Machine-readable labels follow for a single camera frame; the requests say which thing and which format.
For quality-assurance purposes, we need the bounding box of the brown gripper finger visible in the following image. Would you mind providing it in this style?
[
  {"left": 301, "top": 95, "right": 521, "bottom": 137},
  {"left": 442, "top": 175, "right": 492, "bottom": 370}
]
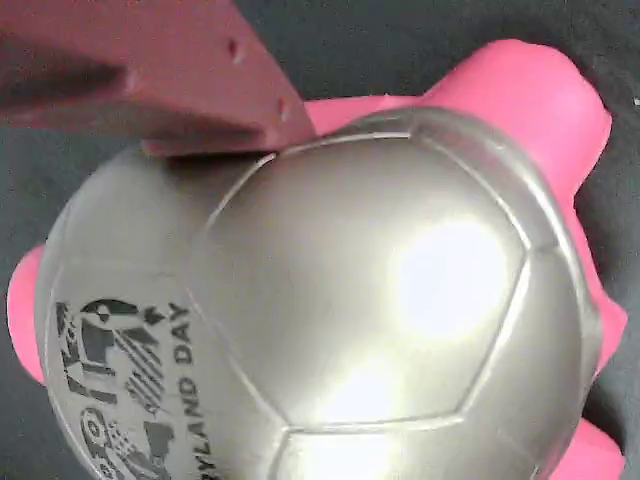
[{"left": 0, "top": 0, "right": 319, "bottom": 161}]

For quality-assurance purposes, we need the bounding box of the pink turtle toy silver shell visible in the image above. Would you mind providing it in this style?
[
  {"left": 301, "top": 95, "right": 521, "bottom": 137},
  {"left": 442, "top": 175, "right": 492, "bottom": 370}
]
[{"left": 5, "top": 38, "right": 629, "bottom": 480}]

